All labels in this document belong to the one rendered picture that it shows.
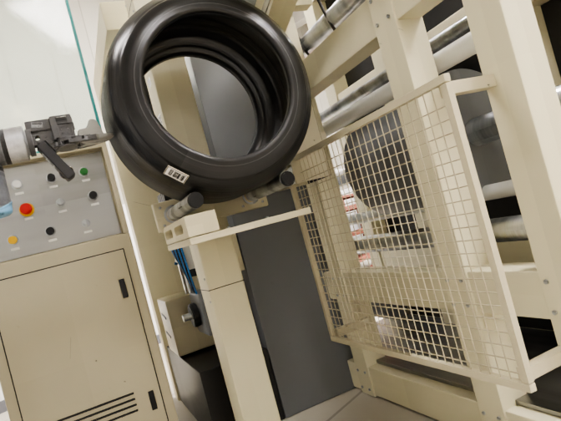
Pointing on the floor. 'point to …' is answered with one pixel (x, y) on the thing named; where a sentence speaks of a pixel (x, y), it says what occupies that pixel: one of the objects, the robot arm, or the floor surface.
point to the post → (215, 257)
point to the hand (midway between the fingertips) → (109, 138)
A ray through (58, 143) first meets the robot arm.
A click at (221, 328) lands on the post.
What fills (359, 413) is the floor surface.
